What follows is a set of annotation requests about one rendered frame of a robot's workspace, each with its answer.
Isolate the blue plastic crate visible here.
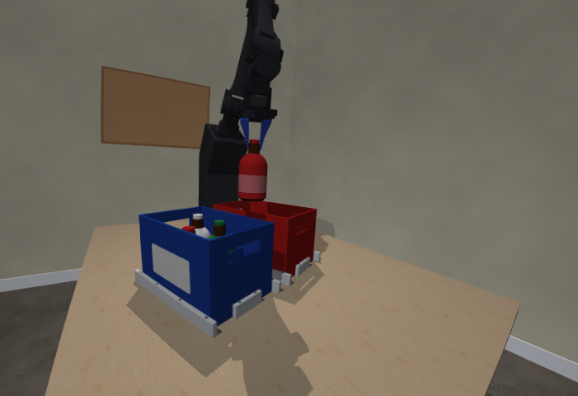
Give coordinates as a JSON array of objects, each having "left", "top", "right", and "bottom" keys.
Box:
[{"left": 139, "top": 206, "right": 275, "bottom": 326}]

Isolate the red crate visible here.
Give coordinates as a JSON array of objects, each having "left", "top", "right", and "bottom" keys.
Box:
[{"left": 219, "top": 200, "right": 317, "bottom": 277}]

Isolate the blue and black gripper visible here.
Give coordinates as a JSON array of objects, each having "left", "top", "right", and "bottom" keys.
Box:
[{"left": 235, "top": 106, "right": 277, "bottom": 150}]

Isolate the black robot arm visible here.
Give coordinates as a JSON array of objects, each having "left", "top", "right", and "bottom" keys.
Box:
[{"left": 212, "top": 0, "right": 284, "bottom": 139}]

